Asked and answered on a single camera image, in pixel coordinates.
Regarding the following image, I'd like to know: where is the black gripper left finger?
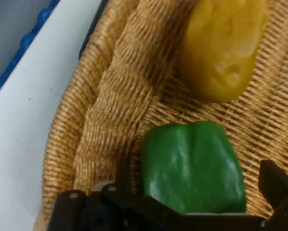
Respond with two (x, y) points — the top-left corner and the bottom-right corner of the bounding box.
(47, 156), (185, 231)

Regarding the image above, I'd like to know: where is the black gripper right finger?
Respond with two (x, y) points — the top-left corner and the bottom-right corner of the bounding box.
(258, 159), (288, 231)

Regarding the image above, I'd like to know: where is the green bell pepper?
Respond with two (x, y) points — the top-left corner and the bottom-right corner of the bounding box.
(141, 121), (247, 215)

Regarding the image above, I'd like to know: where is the woven wicker basket with handles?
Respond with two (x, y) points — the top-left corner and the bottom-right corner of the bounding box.
(33, 0), (288, 231)

